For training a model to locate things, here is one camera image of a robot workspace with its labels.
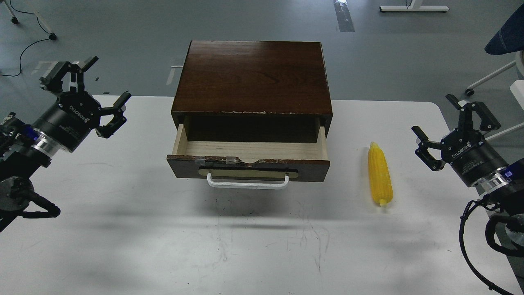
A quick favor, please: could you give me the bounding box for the wooden drawer with white handle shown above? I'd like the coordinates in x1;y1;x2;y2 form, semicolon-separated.
167;125;330;189

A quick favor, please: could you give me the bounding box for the black floor cable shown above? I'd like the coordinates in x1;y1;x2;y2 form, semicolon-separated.
0;0;57;77

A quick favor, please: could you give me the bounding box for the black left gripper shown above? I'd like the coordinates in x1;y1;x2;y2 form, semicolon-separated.
33;56;132;153

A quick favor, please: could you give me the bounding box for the white table base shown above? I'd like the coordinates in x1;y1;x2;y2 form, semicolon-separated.
379;0;449;13

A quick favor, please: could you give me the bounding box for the yellow corn cob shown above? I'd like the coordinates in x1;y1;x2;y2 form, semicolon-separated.
368;141;393;207

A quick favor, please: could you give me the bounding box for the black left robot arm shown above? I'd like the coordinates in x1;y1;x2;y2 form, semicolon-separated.
0;56;131;230

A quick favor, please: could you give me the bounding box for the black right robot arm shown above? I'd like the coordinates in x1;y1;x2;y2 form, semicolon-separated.
412;95;524;295

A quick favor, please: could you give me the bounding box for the dark wooden drawer cabinet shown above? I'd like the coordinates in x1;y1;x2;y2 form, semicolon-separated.
171;40;333;132

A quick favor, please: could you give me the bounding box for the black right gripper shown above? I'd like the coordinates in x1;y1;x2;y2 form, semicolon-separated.
411;95;508;187

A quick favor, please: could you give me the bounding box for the grey floor tape strip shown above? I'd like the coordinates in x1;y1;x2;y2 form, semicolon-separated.
333;0;355;32

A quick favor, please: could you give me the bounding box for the white table leg with caster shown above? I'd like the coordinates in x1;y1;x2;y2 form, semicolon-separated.
0;0;19;25

